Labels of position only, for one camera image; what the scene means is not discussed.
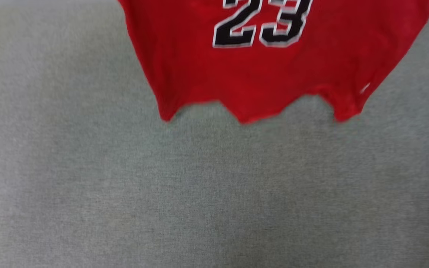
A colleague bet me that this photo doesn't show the red basketball jersey number 23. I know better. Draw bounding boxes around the red basketball jersey number 23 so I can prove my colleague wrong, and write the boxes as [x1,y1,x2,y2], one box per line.
[117,0,429,124]

